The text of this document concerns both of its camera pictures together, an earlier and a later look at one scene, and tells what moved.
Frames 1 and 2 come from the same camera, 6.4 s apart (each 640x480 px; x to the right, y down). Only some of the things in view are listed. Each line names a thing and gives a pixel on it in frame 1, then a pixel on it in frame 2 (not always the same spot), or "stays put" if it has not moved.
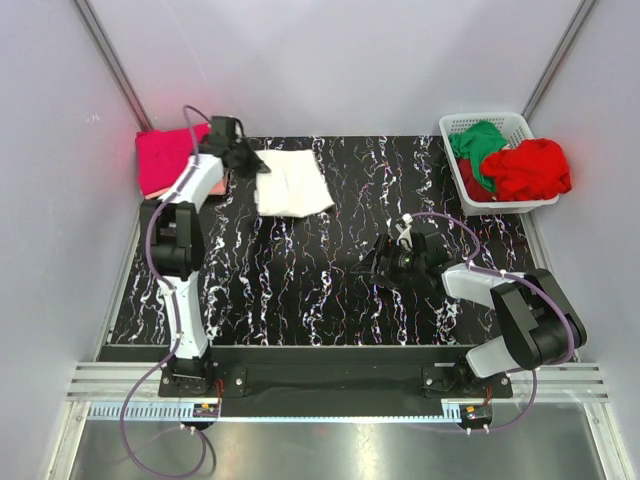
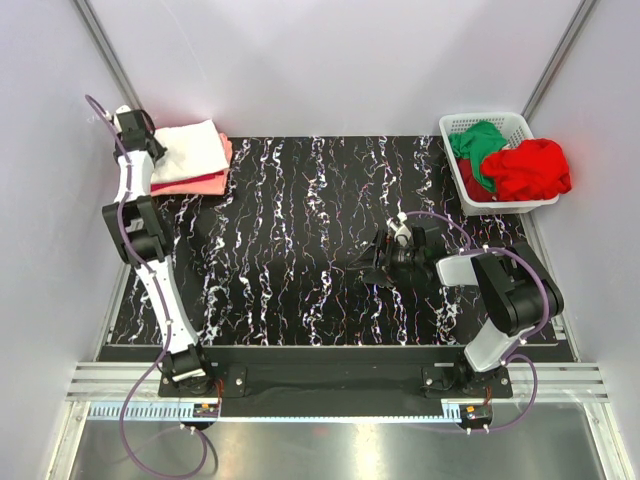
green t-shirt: x=476 y=142 stays put
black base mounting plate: x=332 y=381 stays put
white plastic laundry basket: x=513 y=129 stays put
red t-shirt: x=529 y=169 stays put
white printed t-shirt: x=294 y=186 -> x=192 y=149
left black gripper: x=256 y=166 -> x=160 y=152
